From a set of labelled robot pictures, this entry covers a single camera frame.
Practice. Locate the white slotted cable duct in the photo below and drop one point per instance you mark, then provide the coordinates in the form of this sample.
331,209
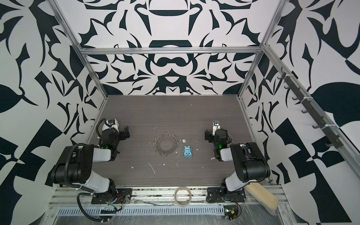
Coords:
216,210

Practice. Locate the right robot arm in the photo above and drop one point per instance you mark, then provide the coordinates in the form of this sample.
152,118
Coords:
249,163

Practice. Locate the clear tape roll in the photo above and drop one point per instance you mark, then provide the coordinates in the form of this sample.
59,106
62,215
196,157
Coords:
182,196

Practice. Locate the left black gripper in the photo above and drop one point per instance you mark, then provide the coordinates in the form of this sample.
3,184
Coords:
123,133

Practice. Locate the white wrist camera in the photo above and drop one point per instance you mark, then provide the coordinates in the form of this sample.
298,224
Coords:
216,126
111,124

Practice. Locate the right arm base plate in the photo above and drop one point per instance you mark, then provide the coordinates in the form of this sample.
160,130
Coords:
219,195

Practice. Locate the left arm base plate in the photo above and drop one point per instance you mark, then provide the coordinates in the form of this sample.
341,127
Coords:
121,195

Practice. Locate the beige foam pad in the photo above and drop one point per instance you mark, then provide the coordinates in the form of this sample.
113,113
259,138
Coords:
263,196

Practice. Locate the black wall hook rack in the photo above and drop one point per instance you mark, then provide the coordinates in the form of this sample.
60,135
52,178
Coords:
308,103

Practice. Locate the blue owl eraser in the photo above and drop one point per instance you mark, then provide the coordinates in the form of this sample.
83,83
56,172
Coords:
187,151

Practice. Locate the green circuit board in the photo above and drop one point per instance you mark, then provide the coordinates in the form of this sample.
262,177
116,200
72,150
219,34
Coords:
231,213

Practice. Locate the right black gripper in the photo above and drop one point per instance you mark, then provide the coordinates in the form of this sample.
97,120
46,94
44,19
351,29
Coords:
210,135

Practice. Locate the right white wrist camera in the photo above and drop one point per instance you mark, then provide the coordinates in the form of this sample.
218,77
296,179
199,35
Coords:
216,126

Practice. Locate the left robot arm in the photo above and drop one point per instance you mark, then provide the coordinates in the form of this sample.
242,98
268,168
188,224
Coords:
74,167

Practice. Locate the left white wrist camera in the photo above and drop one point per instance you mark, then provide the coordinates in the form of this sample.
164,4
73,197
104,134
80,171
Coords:
111,124

